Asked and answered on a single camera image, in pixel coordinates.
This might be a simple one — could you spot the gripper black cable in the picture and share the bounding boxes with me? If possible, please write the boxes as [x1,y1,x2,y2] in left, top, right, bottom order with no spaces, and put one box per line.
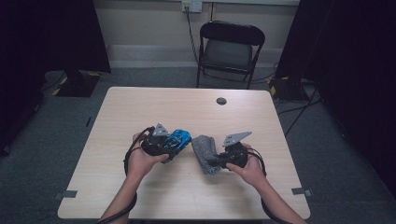
[95,125,156,224]
[247,147,294,224]

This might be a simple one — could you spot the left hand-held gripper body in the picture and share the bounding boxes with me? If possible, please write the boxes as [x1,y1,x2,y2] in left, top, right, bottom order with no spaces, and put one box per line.
[141,122,173,157]

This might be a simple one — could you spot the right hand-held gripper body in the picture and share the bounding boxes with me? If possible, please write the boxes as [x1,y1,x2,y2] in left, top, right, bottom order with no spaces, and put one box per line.
[219,131,253,169]

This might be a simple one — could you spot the person's left hand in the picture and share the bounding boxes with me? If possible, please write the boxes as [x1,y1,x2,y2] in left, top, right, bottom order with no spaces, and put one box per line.
[127,133,171,182]

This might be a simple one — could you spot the blue toy car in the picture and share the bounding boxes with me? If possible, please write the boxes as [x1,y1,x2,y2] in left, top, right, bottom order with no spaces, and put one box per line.
[161,128,192,161]

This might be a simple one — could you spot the grey cloth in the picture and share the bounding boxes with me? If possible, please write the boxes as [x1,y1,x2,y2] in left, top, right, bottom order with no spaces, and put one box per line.
[191,133,221,176]

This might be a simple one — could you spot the white wall socket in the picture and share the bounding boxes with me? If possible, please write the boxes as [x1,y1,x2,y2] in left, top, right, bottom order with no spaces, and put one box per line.
[181,0,204,14]

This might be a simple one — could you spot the person's right hand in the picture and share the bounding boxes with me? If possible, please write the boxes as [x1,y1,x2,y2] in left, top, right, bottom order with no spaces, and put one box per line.
[225,142,266,189]

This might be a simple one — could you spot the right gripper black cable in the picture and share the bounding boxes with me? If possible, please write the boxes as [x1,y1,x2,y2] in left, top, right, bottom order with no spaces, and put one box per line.
[247,147,294,224]

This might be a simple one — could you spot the grey tape strip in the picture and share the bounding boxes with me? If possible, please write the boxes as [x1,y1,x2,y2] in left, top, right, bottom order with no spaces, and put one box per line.
[52,189,78,201]
[290,187,313,198]

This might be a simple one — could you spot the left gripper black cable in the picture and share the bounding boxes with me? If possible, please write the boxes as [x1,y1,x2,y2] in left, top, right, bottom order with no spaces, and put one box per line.
[95,125,156,224]

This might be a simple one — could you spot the black floor cables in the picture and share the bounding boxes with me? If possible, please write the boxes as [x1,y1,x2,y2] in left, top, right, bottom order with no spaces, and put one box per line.
[276,85,325,138]

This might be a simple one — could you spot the black stand base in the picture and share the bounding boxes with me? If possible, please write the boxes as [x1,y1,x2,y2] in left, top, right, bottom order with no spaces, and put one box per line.
[266,76,313,103]
[51,70,103,98]

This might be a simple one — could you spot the black curtain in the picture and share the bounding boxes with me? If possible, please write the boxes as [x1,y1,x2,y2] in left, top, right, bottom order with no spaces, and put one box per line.
[0,0,112,157]
[275,0,396,197]

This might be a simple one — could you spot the black folding chair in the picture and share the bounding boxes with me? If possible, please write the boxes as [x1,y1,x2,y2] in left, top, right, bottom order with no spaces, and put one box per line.
[195,20,266,91]

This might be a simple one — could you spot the black socket cable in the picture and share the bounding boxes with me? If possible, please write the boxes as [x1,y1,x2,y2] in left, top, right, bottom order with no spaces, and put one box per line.
[185,6,201,64]

